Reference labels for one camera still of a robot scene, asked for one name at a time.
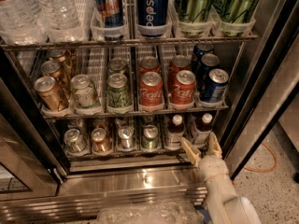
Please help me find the white green can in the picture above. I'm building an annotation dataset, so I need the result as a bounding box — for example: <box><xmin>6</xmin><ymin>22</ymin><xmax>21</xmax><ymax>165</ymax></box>
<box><xmin>71</xmin><ymin>74</ymin><xmax>100</xmax><ymax>109</ymax></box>
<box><xmin>64</xmin><ymin>128</ymin><xmax>87</xmax><ymax>153</ymax></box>

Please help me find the blue pepsi can rear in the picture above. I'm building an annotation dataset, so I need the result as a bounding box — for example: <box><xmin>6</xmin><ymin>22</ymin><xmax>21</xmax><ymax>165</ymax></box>
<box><xmin>191</xmin><ymin>44</ymin><xmax>214</xmax><ymax>72</ymax></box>

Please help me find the clear water bottle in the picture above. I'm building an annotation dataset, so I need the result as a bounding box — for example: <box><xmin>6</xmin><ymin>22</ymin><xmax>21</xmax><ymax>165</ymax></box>
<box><xmin>38</xmin><ymin>0</ymin><xmax>84</xmax><ymax>43</ymax></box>
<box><xmin>0</xmin><ymin>0</ymin><xmax>46</xmax><ymax>45</ymax></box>

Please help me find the red coke can rear left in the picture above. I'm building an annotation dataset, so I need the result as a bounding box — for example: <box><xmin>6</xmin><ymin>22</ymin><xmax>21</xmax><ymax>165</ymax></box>
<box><xmin>139</xmin><ymin>56</ymin><xmax>161</xmax><ymax>74</ymax></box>

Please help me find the gold can bottom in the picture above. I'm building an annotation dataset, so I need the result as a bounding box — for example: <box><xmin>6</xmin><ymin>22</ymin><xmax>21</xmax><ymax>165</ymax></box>
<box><xmin>91</xmin><ymin>128</ymin><xmax>112</xmax><ymax>154</ymax></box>

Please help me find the brown tea bottle white cap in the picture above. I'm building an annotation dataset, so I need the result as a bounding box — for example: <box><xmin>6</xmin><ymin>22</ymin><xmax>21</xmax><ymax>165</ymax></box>
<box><xmin>187</xmin><ymin>112</ymin><xmax>214</xmax><ymax>147</ymax></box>

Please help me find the green tall can left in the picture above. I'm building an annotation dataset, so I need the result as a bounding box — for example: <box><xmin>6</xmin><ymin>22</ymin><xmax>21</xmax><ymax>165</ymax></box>
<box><xmin>175</xmin><ymin>0</ymin><xmax>213</xmax><ymax>36</ymax></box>

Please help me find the gold can front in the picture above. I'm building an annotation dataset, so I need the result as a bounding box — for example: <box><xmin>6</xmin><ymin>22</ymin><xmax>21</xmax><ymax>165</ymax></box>
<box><xmin>34</xmin><ymin>77</ymin><xmax>69</xmax><ymax>112</ymax></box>

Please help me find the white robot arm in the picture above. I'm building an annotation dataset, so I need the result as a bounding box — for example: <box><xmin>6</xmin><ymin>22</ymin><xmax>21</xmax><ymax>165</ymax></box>
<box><xmin>180</xmin><ymin>132</ymin><xmax>262</xmax><ymax>224</ymax></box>

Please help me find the gold can rear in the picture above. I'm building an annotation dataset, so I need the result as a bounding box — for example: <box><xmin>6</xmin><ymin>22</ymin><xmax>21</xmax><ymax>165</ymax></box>
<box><xmin>49</xmin><ymin>49</ymin><xmax>75</xmax><ymax>77</ymax></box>

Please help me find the silver can bottom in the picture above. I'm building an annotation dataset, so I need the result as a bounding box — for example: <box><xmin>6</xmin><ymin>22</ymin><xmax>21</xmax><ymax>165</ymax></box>
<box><xmin>118</xmin><ymin>126</ymin><xmax>134</xmax><ymax>149</ymax></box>

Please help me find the blue pepsi can front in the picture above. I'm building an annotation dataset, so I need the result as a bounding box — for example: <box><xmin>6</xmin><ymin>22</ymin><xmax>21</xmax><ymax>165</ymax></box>
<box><xmin>200</xmin><ymin>68</ymin><xmax>229</xmax><ymax>103</ymax></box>

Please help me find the green tall can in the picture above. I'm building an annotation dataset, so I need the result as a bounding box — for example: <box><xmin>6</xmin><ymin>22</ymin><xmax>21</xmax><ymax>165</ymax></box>
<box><xmin>175</xmin><ymin>0</ymin><xmax>213</xmax><ymax>36</ymax></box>
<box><xmin>214</xmin><ymin>0</ymin><xmax>259</xmax><ymax>25</ymax></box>

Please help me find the blue pepsi can middle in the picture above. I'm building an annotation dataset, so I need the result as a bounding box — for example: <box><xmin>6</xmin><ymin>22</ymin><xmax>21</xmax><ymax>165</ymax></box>
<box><xmin>196</xmin><ymin>53</ymin><xmax>220</xmax><ymax>92</ymax></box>

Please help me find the white green can bottom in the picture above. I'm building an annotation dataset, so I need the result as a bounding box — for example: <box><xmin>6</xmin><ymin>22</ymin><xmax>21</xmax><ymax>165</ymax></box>
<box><xmin>64</xmin><ymin>128</ymin><xmax>87</xmax><ymax>153</ymax></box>

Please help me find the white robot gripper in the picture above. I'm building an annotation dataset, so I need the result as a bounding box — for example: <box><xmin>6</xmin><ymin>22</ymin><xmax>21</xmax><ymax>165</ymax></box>
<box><xmin>180</xmin><ymin>132</ymin><xmax>239</xmax><ymax>224</ymax></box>

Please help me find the clear plastic bag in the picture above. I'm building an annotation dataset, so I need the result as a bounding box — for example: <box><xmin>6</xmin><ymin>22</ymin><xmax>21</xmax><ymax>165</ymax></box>
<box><xmin>96</xmin><ymin>201</ymin><xmax>204</xmax><ymax>224</ymax></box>

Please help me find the red coke can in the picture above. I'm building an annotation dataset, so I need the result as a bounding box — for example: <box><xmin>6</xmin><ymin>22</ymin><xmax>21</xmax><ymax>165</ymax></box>
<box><xmin>140</xmin><ymin>72</ymin><xmax>163</xmax><ymax>106</ymax></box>
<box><xmin>169</xmin><ymin>55</ymin><xmax>191</xmax><ymax>81</ymax></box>
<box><xmin>171</xmin><ymin>70</ymin><xmax>196</xmax><ymax>105</ymax></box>
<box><xmin>139</xmin><ymin>56</ymin><xmax>161</xmax><ymax>74</ymax></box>

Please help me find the brown tea bottle left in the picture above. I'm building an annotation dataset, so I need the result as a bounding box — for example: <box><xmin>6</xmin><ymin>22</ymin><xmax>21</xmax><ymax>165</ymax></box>
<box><xmin>165</xmin><ymin>115</ymin><xmax>185</xmax><ymax>150</ymax></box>

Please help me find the gold can middle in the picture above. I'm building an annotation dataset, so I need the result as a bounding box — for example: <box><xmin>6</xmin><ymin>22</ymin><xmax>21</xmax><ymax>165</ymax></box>
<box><xmin>41</xmin><ymin>60</ymin><xmax>71</xmax><ymax>99</ymax></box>

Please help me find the green can rear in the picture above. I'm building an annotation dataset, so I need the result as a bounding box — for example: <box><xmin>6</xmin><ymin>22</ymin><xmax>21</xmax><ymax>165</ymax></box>
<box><xmin>108</xmin><ymin>58</ymin><xmax>128</xmax><ymax>75</ymax></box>

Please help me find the stainless fridge door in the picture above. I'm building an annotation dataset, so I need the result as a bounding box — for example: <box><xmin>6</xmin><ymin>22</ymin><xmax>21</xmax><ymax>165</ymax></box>
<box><xmin>216</xmin><ymin>0</ymin><xmax>299</xmax><ymax>178</ymax></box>

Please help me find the blue pepsi can top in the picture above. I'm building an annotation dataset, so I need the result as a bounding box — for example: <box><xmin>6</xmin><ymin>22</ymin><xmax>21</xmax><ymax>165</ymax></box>
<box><xmin>136</xmin><ymin>0</ymin><xmax>168</xmax><ymax>37</ymax></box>

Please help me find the gold can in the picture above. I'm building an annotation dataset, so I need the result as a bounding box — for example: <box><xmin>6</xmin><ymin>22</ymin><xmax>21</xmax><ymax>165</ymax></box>
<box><xmin>41</xmin><ymin>60</ymin><xmax>71</xmax><ymax>99</ymax></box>
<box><xmin>91</xmin><ymin>128</ymin><xmax>112</xmax><ymax>154</ymax></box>
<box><xmin>49</xmin><ymin>49</ymin><xmax>75</xmax><ymax>77</ymax></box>
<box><xmin>34</xmin><ymin>77</ymin><xmax>69</xmax><ymax>112</ymax></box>

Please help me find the red coke can front left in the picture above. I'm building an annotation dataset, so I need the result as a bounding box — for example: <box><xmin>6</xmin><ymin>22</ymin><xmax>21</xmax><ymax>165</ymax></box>
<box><xmin>140</xmin><ymin>72</ymin><xmax>163</xmax><ymax>106</ymax></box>

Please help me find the red coke can front right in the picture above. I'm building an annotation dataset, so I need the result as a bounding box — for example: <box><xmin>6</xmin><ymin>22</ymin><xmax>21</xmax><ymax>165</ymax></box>
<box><xmin>171</xmin><ymin>70</ymin><xmax>196</xmax><ymax>105</ymax></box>

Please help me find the left glass fridge door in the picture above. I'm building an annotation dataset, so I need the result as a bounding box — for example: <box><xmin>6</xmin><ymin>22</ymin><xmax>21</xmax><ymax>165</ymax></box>
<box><xmin>0</xmin><ymin>115</ymin><xmax>58</xmax><ymax>201</ymax></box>

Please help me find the green can front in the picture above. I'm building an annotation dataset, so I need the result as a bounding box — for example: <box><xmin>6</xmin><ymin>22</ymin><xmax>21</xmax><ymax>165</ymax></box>
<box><xmin>107</xmin><ymin>73</ymin><xmax>132</xmax><ymax>108</ymax></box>

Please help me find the clear water bottle left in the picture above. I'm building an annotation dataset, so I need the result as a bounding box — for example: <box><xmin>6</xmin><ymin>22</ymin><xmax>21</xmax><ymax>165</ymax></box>
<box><xmin>0</xmin><ymin>0</ymin><xmax>46</xmax><ymax>45</ymax></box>

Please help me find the red coke can rear right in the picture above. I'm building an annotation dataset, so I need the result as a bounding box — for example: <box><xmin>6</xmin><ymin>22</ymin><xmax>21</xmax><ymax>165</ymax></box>
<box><xmin>169</xmin><ymin>55</ymin><xmax>191</xmax><ymax>81</ymax></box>

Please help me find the red bull can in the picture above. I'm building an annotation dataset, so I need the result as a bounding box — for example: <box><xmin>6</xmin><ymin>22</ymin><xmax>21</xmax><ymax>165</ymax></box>
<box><xmin>93</xmin><ymin>0</ymin><xmax>124</xmax><ymax>41</ymax></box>

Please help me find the blue pepsi can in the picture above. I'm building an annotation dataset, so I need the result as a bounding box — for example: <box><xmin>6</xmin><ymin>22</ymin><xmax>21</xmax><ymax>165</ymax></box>
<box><xmin>196</xmin><ymin>53</ymin><xmax>220</xmax><ymax>92</ymax></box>
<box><xmin>191</xmin><ymin>44</ymin><xmax>214</xmax><ymax>72</ymax></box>
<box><xmin>200</xmin><ymin>68</ymin><xmax>229</xmax><ymax>103</ymax></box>
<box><xmin>136</xmin><ymin>0</ymin><xmax>168</xmax><ymax>37</ymax></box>

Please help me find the green tall can right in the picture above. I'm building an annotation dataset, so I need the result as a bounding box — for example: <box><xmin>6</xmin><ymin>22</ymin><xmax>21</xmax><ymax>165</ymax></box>
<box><xmin>214</xmin><ymin>0</ymin><xmax>259</xmax><ymax>25</ymax></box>

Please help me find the clear water bottle right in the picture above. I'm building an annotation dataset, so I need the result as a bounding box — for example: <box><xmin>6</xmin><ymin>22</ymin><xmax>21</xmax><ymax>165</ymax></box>
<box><xmin>38</xmin><ymin>0</ymin><xmax>84</xmax><ymax>43</ymax></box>

